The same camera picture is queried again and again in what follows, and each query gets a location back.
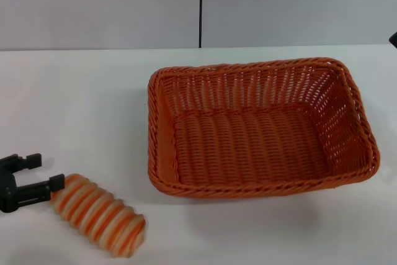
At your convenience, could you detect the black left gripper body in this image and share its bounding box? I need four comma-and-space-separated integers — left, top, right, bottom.
0, 164, 17, 213

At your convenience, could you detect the orange woven rectangular basket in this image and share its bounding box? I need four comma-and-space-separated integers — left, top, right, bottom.
146, 56, 381, 199

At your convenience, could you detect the orange white striped toy bread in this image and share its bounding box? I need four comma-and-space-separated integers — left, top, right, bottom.
49, 173, 146, 259

